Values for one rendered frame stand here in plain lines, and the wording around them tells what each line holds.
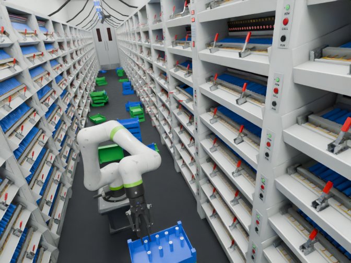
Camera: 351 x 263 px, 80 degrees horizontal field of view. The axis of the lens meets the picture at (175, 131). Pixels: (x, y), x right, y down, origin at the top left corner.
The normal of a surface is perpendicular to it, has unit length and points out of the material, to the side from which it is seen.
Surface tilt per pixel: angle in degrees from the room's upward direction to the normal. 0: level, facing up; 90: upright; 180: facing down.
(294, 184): 16
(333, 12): 90
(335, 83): 106
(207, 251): 0
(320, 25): 90
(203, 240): 0
